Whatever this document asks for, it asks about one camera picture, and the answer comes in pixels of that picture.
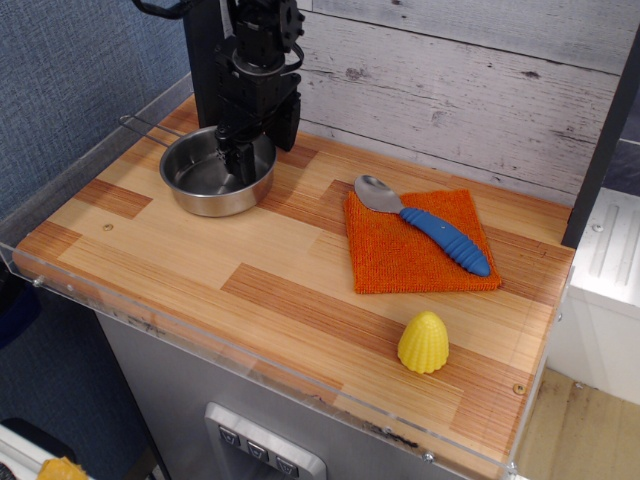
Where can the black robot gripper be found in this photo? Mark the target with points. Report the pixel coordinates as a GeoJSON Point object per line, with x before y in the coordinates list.
{"type": "Point", "coordinates": [255, 100]}

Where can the stainless steel pan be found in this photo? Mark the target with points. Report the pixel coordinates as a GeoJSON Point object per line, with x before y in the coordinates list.
{"type": "Point", "coordinates": [197, 176]}

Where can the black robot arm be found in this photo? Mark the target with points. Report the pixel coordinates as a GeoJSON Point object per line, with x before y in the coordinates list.
{"type": "Point", "coordinates": [244, 59]}

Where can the orange knitted cloth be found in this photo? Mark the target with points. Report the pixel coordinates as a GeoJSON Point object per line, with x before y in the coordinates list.
{"type": "Point", "coordinates": [390, 256]}

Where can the clear acrylic table guard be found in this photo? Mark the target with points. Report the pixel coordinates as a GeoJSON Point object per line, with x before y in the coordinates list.
{"type": "Point", "coordinates": [268, 294]}

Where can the grey toy fridge cabinet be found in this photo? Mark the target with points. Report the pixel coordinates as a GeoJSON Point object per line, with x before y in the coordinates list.
{"type": "Point", "coordinates": [172, 388]}

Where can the yellow plastic corn piece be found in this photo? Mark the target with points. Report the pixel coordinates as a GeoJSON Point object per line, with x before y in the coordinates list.
{"type": "Point", "coordinates": [424, 345]}

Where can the silver dispenser button panel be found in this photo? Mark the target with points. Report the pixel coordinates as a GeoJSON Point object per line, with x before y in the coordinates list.
{"type": "Point", "coordinates": [246, 450]}

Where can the blue handled metal spoon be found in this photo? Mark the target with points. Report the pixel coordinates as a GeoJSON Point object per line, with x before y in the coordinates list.
{"type": "Point", "coordinates": [377, 196]}

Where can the dark left vertical post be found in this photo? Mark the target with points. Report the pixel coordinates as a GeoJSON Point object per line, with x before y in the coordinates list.
{"type": "Point", "coordinates": [205, 30]}

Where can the dark vertical post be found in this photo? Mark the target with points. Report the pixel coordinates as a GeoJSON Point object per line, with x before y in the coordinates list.
{"type": "Point", "coordinates": [205, 30]}
{"type": "Point", "coordinates": [605, 148]}

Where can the dark right vertical post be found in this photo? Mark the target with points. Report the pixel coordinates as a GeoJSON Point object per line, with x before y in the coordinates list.
{"type": "Point", "coordinates": [605, 148]}

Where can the white aluminium rail block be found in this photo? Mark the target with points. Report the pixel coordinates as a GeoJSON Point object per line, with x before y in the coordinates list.
{"type": "Point", "coordinates": [596, 337]}

